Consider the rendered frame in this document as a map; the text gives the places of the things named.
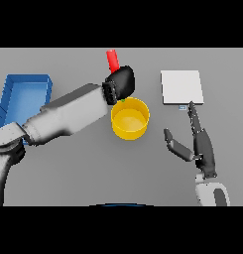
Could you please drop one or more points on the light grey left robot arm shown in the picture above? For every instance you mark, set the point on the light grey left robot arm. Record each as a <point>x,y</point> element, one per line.
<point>70,112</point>

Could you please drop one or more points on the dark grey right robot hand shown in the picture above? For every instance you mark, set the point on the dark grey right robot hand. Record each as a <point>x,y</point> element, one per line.
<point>203,145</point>

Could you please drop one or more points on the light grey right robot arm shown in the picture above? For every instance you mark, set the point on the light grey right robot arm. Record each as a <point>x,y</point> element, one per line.
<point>208,195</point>

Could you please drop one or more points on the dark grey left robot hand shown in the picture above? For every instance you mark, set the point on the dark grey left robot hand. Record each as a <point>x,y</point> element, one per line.
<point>122,81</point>

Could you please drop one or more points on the red beaker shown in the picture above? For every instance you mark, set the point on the red beaker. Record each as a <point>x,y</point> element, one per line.
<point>112,61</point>

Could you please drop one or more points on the pale square measuring scale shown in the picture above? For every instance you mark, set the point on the pale square measuring scale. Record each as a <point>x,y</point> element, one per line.
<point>182,87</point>

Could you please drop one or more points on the yellow bowl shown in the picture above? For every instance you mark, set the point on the yellow bowl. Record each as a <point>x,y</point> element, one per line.
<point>130,119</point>

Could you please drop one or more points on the blue tray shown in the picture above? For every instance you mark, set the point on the blue tray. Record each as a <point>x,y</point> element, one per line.
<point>23,98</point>

